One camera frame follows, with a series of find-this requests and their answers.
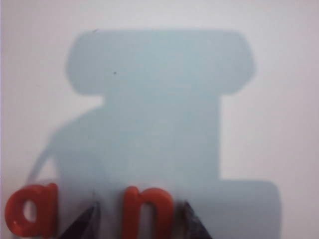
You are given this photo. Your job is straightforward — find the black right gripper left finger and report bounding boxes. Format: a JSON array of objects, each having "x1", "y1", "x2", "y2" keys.
[{"x1": 58, "y1": 200, "x2": 101, "y2": 239}]

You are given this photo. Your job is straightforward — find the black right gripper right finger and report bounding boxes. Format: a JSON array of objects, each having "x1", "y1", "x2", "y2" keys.
[{"x1": 174, "y1": 200, "x2": 214, "y2": 239}]

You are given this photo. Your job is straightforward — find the orange letter n magnet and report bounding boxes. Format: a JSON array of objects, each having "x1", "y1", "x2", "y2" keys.
[{"x1": 122, "y1": 186, "x2": 175, "y2": 239}]

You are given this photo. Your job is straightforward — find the orange letter a magnet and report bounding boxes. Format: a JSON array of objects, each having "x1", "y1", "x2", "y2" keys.
[{"x1": 4, "y1": 183, "x2": 59, "y2": 237}]

